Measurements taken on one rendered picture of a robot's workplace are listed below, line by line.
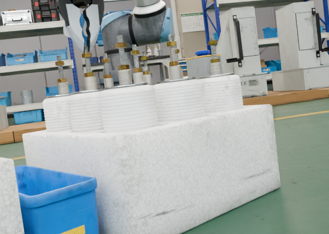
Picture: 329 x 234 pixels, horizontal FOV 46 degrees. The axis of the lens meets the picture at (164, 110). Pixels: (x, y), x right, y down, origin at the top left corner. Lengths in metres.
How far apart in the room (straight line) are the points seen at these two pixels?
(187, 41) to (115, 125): 6.68
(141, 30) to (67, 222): 0.91
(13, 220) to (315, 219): 0.46
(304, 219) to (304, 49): 2.80
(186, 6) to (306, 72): 4.38
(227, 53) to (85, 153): 2.65
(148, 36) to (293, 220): 0.88
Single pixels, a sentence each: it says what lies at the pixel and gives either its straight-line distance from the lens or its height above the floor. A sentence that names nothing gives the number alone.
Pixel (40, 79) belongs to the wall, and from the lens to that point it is 9.25.
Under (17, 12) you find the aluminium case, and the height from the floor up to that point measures 1.48.
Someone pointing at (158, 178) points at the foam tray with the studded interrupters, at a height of 0.10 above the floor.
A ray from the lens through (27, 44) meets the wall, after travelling 9.35.
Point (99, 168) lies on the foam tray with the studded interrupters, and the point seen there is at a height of 0.13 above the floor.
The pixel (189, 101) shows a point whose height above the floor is 0.21.
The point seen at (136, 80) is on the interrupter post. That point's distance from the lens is 0.83.
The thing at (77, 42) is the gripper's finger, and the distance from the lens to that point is 0.77.
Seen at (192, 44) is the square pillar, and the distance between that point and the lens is 7.30.
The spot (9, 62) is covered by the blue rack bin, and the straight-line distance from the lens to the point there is 5.61.
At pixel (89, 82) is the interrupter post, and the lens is 0.76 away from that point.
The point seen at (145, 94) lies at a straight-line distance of 0.63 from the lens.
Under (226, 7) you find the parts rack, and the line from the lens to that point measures 6.62.
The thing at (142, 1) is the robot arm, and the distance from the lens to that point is 1.35.
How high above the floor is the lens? 0.24
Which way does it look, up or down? 3 degrees down
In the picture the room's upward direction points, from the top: 7 degrees counter-clockwise
